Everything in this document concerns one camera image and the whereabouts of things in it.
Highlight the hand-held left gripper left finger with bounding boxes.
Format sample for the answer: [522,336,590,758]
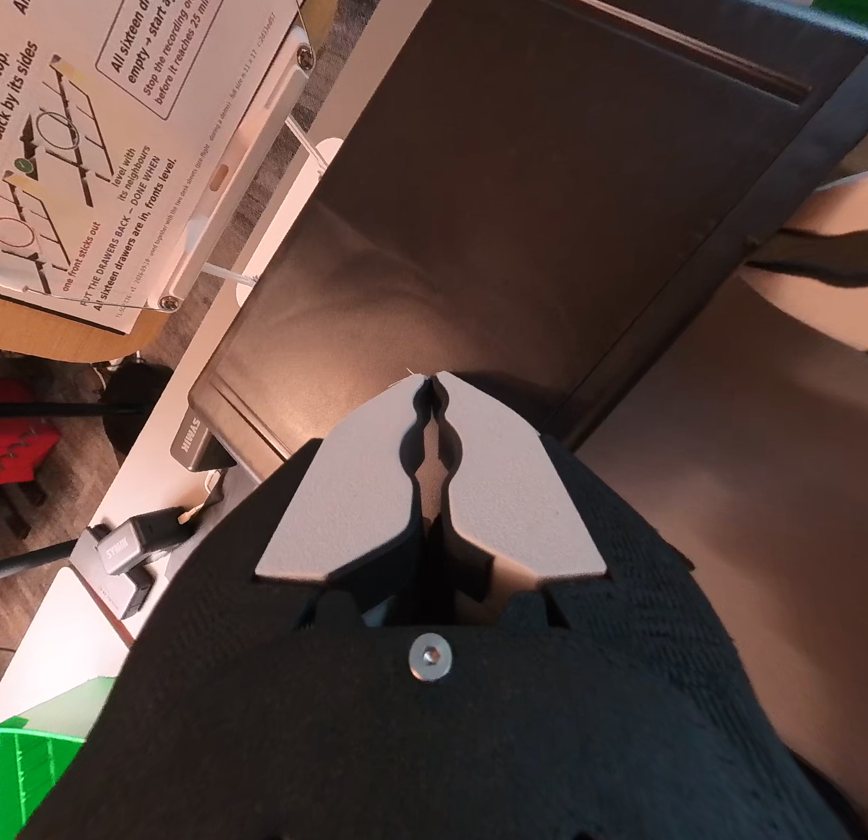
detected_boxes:
[254,374,435,587]

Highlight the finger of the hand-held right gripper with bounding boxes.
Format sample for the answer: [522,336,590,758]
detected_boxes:
[746,171,868,261]
[739,260,868,351]

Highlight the black drawer cabinet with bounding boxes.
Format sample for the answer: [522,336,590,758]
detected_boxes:
[189,0,868,478]

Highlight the white instruction poster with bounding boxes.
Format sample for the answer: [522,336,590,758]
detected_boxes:
[0,0,323,334]

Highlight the red crate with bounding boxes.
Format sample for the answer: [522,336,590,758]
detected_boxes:
[0,378,62,509]

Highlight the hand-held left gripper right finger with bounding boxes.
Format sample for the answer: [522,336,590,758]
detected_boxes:
[433,372,609,593]

